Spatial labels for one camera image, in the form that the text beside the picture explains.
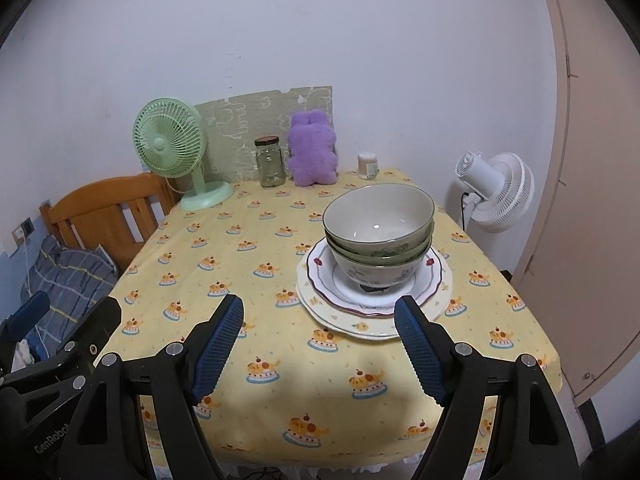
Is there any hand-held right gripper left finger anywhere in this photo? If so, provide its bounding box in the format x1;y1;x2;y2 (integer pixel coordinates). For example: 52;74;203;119
60;293;245;480

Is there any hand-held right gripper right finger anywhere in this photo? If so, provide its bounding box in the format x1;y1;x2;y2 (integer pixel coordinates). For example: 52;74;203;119
395;295;583;480

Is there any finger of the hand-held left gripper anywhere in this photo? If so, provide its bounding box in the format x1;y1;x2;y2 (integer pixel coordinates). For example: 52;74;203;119
0;291;52;356
50;296;123;391

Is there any large scalloped yellow-flower plate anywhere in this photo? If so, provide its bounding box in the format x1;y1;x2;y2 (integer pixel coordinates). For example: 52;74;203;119
296;245;454;342

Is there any floral ceramic bowl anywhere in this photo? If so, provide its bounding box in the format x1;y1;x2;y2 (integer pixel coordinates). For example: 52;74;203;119
329;245;431;294
322;183;436;252
325;230;434;265

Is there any white red-rimmed plate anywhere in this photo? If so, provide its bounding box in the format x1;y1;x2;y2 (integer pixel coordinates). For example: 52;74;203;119
305;237;446;319

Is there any blue plaid pillow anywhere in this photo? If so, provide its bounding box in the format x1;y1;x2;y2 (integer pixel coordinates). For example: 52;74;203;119
22;237;118;356

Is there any white crumpled tissue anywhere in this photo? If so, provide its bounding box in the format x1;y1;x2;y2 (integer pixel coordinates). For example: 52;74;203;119
11;340;36;373

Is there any yellow printed tablecloth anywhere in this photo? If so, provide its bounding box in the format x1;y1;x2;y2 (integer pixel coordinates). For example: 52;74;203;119
97;167;563;473

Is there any wooden bed headboard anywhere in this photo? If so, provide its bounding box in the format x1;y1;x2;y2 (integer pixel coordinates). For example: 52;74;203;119
40;172;181;271

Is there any white standing fan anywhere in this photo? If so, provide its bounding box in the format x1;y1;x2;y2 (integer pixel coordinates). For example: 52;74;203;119
455;149;535;234

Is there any green desk fan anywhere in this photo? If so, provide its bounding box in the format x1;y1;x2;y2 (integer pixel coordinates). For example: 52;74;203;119
132;98;235;212

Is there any cotton swab container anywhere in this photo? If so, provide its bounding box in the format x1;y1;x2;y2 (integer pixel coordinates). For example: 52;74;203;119
357;152;379;180

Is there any glass jar with lid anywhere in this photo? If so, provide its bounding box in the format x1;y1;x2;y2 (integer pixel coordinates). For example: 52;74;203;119
254;136;287;189

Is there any purple plush toy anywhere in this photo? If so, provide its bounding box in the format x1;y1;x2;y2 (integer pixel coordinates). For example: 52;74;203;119
286;110;341;187

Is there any beige door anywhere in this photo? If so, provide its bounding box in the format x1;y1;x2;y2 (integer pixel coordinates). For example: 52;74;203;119
510;0;640;406

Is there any wall socket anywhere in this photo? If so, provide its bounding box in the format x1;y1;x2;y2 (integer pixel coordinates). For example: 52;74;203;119
12;216;36;246

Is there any black floor cable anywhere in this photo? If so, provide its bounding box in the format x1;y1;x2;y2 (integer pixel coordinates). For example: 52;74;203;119
235;466;286;480

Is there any green patterned wall mat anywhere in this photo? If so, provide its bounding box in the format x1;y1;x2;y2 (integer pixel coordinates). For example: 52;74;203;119
194;85;335;183

